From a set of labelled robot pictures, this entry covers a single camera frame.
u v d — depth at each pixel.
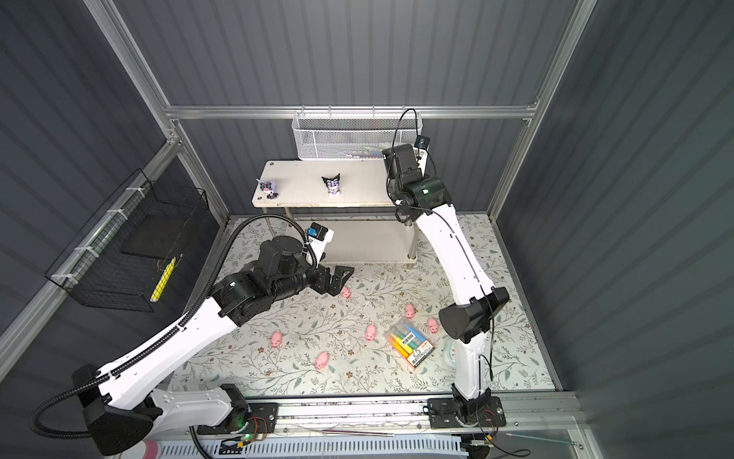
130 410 0.41
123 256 0.71
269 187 0.74
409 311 0.91
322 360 0.82
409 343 0.85
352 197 0.79
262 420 0.72
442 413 0.73
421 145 0.61
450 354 0.81
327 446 0.71
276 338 0.86
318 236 0.58
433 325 0.89
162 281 0.68
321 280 0.60
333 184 0.75
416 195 0.50
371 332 0.87
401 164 0.54
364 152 0.91
